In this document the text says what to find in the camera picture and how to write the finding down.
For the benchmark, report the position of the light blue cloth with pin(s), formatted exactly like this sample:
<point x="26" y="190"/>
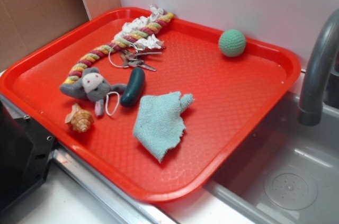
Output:
<point x="159" y="125"/>

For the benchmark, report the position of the tan spiral seashell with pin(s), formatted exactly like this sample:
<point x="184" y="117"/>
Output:
<point x="78" y="119"/>

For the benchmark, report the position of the red plastic tray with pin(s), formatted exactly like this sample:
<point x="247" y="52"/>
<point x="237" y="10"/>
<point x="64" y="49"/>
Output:
<point x="231" y="96"/>

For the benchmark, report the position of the grey plush mouse toy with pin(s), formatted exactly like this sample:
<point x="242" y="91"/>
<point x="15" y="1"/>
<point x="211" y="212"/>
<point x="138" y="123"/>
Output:
<point x="94" y="87"/>

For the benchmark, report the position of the green knitted ball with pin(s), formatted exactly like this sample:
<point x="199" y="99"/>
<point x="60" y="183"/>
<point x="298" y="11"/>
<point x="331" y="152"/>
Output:
<point x="232" y="43"/>

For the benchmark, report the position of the silver key bunch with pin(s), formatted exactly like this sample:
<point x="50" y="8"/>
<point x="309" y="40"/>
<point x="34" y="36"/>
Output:
<point x="132" y="57"/>

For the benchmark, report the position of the brown cardboard panel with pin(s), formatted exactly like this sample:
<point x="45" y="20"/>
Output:
<point x="27" y="25"/>

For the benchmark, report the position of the grey plastic toy sink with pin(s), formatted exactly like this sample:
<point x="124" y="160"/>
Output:
<point x="283" y="172"/>

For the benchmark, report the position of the grey toy faucet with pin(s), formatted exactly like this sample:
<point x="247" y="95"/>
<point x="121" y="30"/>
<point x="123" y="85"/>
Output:
<point x="320" y="85"/>

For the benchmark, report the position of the dark green toy cucumber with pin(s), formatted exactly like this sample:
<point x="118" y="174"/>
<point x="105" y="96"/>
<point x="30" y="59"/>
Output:
<point x="134" y="88"/>

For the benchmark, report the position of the multicolour braided rope toy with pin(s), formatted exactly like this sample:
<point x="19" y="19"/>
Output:
<point x="94" y="55"/>

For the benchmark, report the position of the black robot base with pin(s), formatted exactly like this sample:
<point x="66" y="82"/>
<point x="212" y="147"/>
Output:
<point x="26" y="151"/>

